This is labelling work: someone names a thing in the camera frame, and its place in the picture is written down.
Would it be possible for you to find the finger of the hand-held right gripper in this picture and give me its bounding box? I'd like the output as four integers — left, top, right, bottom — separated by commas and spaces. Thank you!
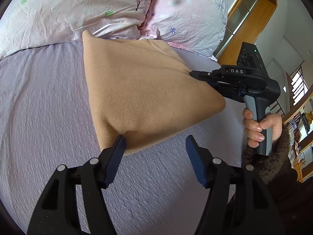
189, 70, 222, 84

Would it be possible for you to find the large floral pink pillow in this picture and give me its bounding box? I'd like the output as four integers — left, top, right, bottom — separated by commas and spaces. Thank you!
0, 0, 160, 60

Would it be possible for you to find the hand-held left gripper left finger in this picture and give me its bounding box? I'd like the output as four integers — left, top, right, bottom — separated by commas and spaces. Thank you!
26, 134, 127, 235

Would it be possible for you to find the person's right hand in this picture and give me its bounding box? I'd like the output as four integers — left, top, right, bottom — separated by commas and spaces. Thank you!
242, 108, 283, 149

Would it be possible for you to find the tan fleece garment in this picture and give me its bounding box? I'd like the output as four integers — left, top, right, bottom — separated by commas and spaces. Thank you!
82, 30, 226, 156

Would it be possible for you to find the person's right forearm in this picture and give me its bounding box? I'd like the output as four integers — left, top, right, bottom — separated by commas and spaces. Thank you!
227, 124, 313, 235

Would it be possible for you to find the lilac textured bed sheet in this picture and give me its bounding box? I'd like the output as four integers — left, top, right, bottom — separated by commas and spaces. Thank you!
0, 38, 247, 235

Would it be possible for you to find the window with grille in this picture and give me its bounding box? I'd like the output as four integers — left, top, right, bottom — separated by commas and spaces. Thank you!
286, 61, 312, 106

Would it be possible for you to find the small floral pink pillow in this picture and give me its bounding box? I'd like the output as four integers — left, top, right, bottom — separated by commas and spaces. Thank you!
139, 0, 228, 61

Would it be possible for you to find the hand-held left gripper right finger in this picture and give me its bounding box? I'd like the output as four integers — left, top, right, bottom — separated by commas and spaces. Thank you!
185, 135, 286, 235

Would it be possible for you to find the wooden shelf unit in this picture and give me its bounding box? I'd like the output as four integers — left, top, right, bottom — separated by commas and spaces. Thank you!
281, 92, 313, 183

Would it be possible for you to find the wooden wardrobe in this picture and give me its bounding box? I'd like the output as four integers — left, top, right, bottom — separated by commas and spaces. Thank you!
204, 0, 278, 60

